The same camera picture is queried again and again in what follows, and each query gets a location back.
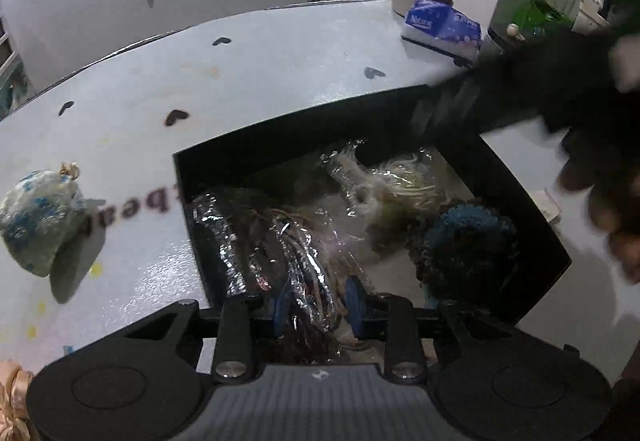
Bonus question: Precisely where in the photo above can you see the bagged brown hair ties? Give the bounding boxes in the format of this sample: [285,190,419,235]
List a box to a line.
[269,214,352,362]

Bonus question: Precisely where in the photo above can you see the dark blue crochet scrunchie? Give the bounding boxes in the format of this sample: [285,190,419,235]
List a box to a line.
[408,202,518,302]

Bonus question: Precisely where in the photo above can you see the bagged dark hair ties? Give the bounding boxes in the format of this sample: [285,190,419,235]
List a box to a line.
[188,192,274,301]

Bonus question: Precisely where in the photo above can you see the black storage box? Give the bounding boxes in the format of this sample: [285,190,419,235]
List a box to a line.
[174,88,570,363]

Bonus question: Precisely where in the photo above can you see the bagged cream hair ties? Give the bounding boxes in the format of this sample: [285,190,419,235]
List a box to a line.
[316,142,452,252]

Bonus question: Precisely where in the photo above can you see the peach satin bow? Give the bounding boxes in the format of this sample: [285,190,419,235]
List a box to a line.
[0,360,39,441]

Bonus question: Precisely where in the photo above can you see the blue white knitted pouch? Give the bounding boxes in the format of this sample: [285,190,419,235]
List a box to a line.
[1,162,88,277]

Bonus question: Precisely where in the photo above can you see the person's right hand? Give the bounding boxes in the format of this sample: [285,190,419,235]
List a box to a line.
[559,34,639,285]

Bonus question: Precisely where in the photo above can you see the glass jar black lid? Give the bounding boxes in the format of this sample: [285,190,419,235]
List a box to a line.
[487,23,526,53]

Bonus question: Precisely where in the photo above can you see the blue tissue pack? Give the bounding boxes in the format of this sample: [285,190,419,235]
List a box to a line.
[400,0,482,62]

